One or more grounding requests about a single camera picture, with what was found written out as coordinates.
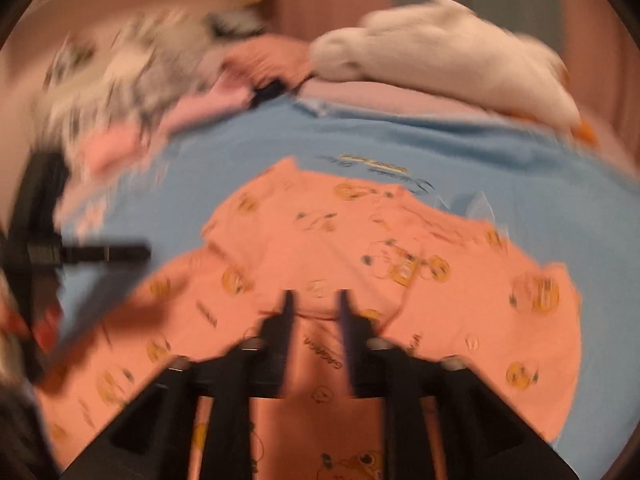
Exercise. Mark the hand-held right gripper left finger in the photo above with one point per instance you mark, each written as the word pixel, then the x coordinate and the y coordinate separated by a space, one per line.
pixel 288 310

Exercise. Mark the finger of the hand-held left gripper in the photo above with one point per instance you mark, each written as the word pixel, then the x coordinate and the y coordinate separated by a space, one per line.
pixel 100 305
pixel 107 253

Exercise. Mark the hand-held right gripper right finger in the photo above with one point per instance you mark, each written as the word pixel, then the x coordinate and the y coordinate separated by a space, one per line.
pixel 346 312

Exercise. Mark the orange cartoon print garment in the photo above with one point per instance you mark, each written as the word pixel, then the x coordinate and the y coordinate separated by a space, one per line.
pixel 310 240

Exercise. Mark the pink garment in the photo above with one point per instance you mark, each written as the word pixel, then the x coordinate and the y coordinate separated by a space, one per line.
pixel 115 150

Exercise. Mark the blue floral bed sheet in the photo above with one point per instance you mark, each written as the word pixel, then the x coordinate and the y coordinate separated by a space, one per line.
pixel 215 160

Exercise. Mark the plaid grey cloth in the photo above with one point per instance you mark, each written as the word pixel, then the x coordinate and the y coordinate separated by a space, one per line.
pixel 130 70

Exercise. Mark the dark cloth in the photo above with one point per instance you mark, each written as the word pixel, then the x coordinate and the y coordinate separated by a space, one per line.
pixel 270 92

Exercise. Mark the pink blanket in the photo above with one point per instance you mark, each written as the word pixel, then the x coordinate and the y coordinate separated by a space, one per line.
pixel 380 96

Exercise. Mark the salmon orange garment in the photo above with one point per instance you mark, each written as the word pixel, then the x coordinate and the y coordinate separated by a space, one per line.
pixel 265 60

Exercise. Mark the white fluffy blanket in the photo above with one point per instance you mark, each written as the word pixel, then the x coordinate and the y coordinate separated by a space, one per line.
pixel 450 50

